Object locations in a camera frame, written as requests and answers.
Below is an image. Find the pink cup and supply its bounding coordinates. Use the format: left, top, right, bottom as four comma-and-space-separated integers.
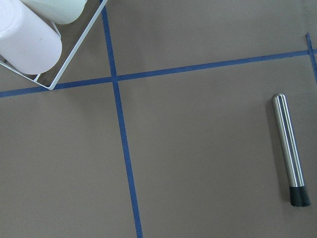
0, 0, 62, 75

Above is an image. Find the white wire cup rack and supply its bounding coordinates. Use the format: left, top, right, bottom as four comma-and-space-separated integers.
0, 0, 108, 97

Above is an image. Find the steel muddler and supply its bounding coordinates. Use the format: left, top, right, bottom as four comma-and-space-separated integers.
272, 93, 311, 207

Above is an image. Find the green cup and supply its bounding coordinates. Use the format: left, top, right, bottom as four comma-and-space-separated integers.
21, 0, 87, 25

